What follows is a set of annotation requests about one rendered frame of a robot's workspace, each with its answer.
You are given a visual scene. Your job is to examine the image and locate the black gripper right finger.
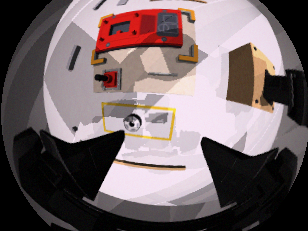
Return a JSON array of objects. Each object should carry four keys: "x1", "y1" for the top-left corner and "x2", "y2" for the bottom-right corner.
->
[{"x1": 200, "y1": 136, "x2": 279, "y2": 208}]

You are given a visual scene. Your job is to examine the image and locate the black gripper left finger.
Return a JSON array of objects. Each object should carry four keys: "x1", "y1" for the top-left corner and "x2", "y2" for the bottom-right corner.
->
[{"x1": 38, "y1": 130, "x2": 126, "y2": 201}]

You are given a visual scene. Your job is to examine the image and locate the black and grey wheel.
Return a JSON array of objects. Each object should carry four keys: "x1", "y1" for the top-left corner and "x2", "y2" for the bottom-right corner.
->
[{"x1": 123, "y1": 114, "x2": 142, "y2": 132}]

